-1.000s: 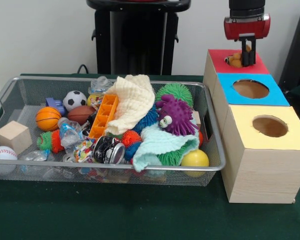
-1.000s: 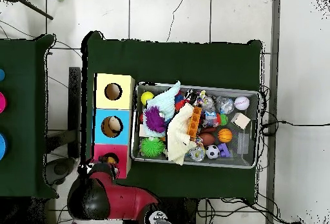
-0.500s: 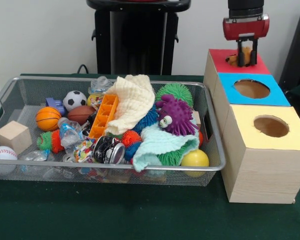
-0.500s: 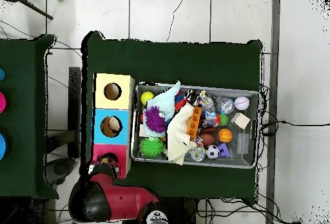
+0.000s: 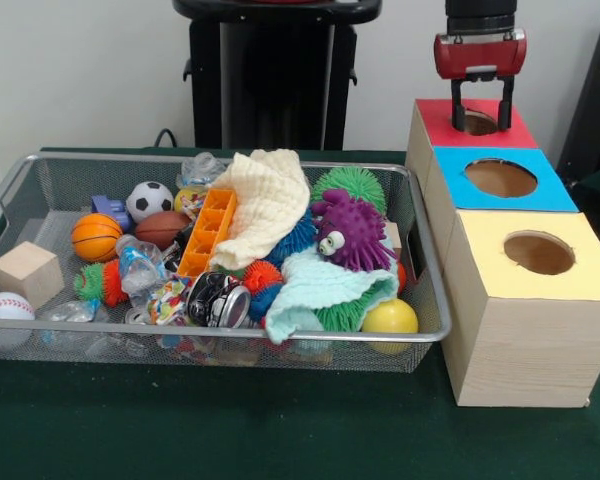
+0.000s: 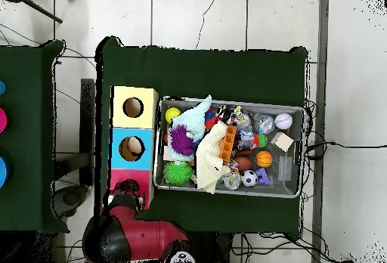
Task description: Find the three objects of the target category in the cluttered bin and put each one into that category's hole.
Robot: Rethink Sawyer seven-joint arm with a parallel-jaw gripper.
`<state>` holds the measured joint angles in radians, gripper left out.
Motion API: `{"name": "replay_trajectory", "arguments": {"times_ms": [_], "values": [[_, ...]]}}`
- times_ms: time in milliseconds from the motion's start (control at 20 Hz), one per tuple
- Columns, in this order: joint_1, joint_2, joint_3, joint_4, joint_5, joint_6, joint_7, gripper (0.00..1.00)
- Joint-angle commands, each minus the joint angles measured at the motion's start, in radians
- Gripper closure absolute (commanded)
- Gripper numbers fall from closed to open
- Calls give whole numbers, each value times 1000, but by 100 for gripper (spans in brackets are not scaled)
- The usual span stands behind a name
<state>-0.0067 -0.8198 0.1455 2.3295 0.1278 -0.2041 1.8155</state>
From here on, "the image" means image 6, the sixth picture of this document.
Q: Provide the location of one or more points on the dark green table cloth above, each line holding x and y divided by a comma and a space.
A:
27, 63
196, 72

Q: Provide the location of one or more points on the orange toy building brick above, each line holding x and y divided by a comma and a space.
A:
228, 145

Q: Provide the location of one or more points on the pink round toy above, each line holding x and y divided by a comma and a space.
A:
2, 120

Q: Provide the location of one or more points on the purple spiky ball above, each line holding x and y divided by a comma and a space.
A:
181, 140

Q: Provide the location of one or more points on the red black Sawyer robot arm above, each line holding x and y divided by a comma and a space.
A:
145, 235

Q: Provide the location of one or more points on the mint knitted cloth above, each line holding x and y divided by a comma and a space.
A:
193, 121

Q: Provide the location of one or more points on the cream knitted cloth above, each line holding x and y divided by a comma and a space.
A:
211, 160

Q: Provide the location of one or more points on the brown toy football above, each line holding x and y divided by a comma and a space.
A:
242, 162

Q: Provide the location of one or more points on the green spiky ball with eyes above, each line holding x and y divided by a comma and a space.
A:
178, 172

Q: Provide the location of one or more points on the plain wooden block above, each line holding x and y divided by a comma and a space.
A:
282, 141

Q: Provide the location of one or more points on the small orange basketball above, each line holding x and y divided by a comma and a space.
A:
264, 159

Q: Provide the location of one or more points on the purple toy piece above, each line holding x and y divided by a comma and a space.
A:
263, 176

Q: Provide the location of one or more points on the small blue round toy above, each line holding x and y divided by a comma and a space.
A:
1, 87

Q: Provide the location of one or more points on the black rod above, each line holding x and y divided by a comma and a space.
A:
45, 13

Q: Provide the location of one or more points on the black white soccer ball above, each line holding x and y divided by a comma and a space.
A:
249, 178

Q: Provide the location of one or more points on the wooden box with three holes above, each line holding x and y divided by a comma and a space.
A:
145, 118

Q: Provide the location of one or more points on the white baseball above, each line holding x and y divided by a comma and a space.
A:
283, 121

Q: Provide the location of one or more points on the clear mesh bin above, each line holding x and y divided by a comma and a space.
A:
297, 115

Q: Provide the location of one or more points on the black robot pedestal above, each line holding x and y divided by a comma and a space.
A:
214, 248

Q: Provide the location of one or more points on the large blue round toy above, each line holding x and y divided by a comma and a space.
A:
3, 170

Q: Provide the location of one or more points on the multicolour spiky caterpillar toy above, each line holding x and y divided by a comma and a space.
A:
261, 140

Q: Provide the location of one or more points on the yellow ball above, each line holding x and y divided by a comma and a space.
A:
173, 115

